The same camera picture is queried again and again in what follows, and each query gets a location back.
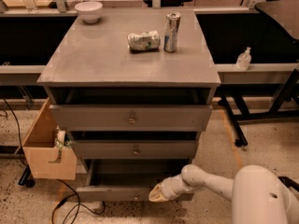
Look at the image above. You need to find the black caster wheel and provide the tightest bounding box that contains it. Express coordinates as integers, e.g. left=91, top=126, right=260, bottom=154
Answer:
left=278, top=176, right=299, bottom=191

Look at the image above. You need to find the grey top drawer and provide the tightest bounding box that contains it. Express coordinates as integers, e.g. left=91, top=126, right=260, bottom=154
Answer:
left=50, top=87, right=211, bottom=132

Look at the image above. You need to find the upright silver can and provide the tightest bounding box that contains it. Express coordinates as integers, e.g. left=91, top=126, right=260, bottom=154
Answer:
left=164, top=12, right=181, bottom=52

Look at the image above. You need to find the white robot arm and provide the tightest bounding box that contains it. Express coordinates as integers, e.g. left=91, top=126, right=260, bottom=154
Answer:
left=149, top=164, right=299, bottom=224

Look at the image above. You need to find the white ceramic bowl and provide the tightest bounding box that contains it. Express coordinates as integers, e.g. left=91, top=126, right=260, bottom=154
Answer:
left=75, top=1, right=103, bottom=23

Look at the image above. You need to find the black floor cable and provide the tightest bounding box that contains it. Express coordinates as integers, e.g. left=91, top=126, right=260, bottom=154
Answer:
left=50, top=179, right=106, bottom=224

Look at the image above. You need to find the grey drawer cabinet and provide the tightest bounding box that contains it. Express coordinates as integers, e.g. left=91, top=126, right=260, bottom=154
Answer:
left=36, top=7, right=222, bottom=203

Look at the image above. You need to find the grey drawer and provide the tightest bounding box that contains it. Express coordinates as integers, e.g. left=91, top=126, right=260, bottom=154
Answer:
left=50, top=87, right=211, bottom=132
left=71, top=131, right=198, bottom=159
left=77, top=159, right=189, bottom=202

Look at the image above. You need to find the grey bottom drawer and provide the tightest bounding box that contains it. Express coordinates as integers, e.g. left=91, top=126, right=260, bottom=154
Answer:
left=77, top=159, right=189, bottom=202

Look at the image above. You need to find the hand sanitizer pump bottle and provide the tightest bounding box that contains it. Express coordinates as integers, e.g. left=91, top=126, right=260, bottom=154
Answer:
left=235, top=47, right=251, bottom=71

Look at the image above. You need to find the crushed green white can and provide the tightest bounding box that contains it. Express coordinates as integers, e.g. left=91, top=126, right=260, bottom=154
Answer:
left=127, top=31, right=161, bottom=51

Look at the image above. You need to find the black table leg frame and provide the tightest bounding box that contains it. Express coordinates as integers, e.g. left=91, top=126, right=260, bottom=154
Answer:
left=216, top=68, right=299, bottom=147

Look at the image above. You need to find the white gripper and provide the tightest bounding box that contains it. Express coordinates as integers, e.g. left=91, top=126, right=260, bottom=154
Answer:
left=149, top=175, right=202, bottom=203

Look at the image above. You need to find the grey middle drawer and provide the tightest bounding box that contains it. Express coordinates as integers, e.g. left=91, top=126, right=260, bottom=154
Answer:
left=71, top=131, right=198, bottom=159

